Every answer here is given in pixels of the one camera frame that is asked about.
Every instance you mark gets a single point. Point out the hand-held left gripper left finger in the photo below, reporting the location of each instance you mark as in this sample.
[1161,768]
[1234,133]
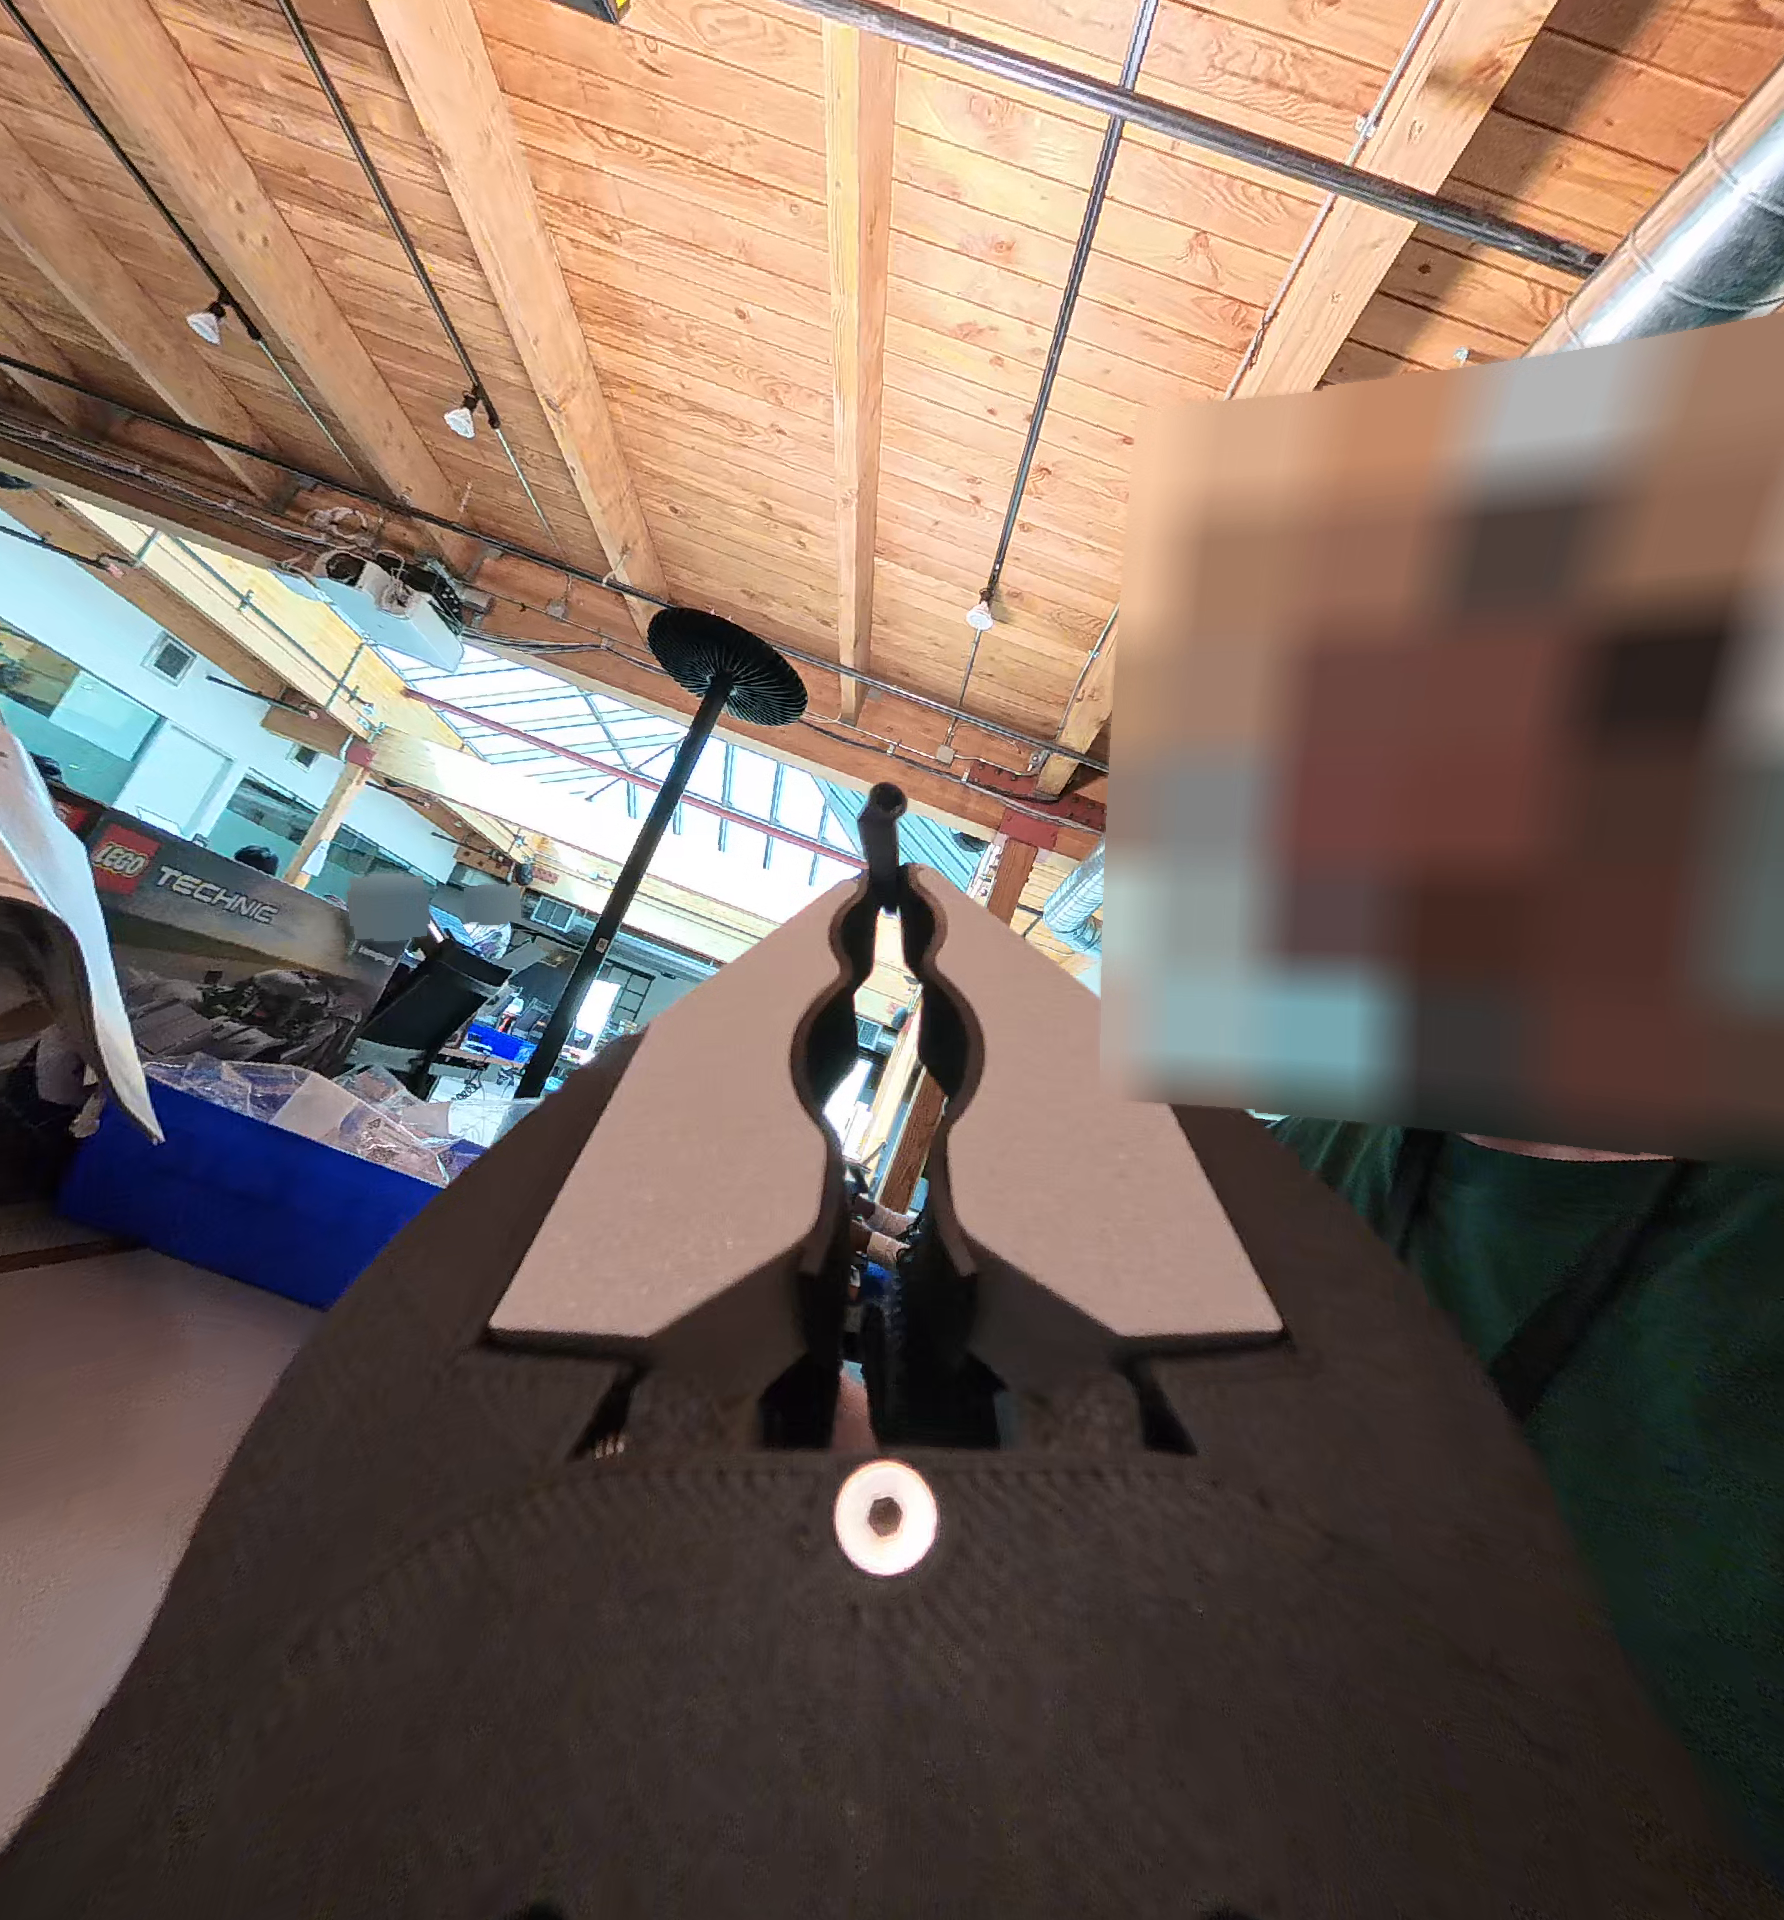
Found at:
[681,1170]

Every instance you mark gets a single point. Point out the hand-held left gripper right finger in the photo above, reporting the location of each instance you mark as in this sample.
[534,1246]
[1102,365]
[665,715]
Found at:
[1087,1185]

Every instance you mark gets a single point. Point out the black lego axle connector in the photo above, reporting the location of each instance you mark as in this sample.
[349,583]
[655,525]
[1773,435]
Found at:
[882,833]

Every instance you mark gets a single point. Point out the blue plastic bin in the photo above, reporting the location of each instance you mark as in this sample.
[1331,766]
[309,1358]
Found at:
[233,1203]

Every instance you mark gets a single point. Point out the lego set box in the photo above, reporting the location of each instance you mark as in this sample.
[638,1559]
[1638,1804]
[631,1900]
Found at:
[233,962]

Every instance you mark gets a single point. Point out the lego instruction booklet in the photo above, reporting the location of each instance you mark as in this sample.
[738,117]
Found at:
[7,840]

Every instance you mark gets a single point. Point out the clear plastic bags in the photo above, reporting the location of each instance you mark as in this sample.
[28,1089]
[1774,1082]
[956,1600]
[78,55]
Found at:
[321,1118]

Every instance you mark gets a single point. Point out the black metal pole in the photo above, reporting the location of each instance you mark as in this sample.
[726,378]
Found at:
[727,667]

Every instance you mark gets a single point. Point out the white ceiling heater unit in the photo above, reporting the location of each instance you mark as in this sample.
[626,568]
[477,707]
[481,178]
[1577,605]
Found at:
[383,607]

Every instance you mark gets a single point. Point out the person's green shirt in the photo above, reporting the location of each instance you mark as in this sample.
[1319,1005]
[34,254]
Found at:
[1702,1426]

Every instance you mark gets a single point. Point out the black ceiling pipe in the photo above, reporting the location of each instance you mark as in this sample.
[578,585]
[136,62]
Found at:
[1281,150]

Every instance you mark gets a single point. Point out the silver air duct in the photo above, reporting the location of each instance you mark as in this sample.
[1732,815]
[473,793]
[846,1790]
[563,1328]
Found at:
[1732,196]

